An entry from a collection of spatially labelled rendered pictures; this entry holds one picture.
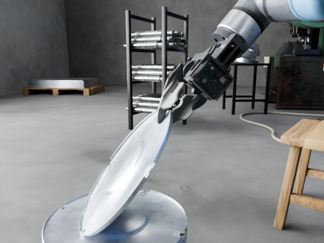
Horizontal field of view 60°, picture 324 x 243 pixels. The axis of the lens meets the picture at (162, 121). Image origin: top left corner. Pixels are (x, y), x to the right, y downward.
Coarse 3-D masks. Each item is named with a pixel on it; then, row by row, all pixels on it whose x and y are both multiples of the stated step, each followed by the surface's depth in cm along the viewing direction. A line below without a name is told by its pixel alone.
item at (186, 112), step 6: (186, 96) 56; (192, 96) 56; (198, 96) 54; (180, 102) 57; (186, 102) 56; (192, 102) 55; (174, 108) 57; (180, 108) 56; (186, 108) 55; (174, 114) 56; (180, 114) 55; (186, 114) 53; (174, 120) 56
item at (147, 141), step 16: (144, 128) 64; (160, 128) 54; (128, 144) 66; (144, 144) 55; (160, 144) 48; (112, 160) 70; (128, 160) 56; (144, 160) 50; (112, 176) 58; (128, 176) 50; (144, 176) 43; (96, 192) 62; (112, 192) 52; (128, 192) 46; (96, 208) 55; (112, 208) 47; (80, 224) 56; (96, 224) 49
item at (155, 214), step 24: (72, 216) 60; (120, 216) 59; (144, 216) 59; (168, 216) 60; (48, 240) 52; (72, 240) 52; (96, 240) 52; (120, 240) 52; (144, 240) 52; (168, 240) 52
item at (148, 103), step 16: (128, 16) 217; (176, 16) 219; (128, 32) 220; (144, 32) 222; (160, 32) 216; (176, 32) 216; (128, 48) 222; (144, 48) 227; (160, 48) 226; (176, 48) 242; (128, 64) 225; (144, 64) 230; (160, 64) 223; (128, 80) 228; (144, 80) 225; (160, 80) 219; (128, 96) 231; (144, 96) 235; (160, 96) 233; (128, 112) 234; (144, 112) 231
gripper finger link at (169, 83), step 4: (180, 64) 55; (176, 68) 55; (180, 68) 55; (172, 72) 55; (176, 72) 54; (180, 72) 54; (168, 76) 55; (172, 76) 54; (176, 76) 54; (180, 76) 55; (168, 80) 54; (172, 80) 55; (180, 80) 55; (168, 84) 55; (172, 84) 54; (164, 88) 55; (168, 88) 55; (164, 92) 55
